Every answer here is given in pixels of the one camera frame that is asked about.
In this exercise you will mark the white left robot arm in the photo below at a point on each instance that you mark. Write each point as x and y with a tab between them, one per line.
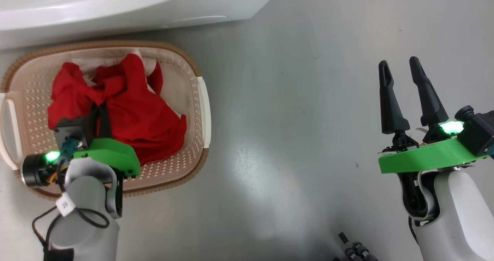
85	199

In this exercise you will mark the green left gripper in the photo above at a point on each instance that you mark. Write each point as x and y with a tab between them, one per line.
112	155

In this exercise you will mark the cream basket brown rim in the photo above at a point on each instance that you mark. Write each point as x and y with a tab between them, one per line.
31	83

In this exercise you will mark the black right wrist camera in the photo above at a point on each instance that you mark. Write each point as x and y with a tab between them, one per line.
476	131

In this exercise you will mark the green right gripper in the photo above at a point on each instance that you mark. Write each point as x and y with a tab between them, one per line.
424	158

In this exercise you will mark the white washing machine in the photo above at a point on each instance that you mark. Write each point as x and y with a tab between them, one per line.
115	10

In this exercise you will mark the red cloth garment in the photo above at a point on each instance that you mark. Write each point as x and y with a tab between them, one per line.
131	114

